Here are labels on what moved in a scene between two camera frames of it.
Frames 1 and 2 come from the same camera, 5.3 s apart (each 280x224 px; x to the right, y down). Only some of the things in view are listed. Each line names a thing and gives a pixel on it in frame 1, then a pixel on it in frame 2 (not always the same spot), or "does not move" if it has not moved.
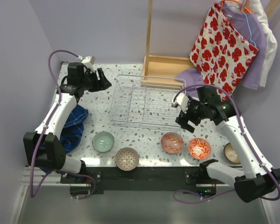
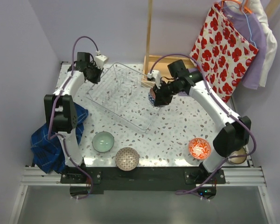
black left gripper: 96,80 -> 94,76
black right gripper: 183,122 -> 161,99
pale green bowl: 103,141 does not move
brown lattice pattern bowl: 127,158 does not move
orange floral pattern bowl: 199,148 does not move
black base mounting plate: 96,179 does not move
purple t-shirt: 194,80 does not move
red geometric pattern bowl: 172,143 -> 152,96
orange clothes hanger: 245,6 does not move
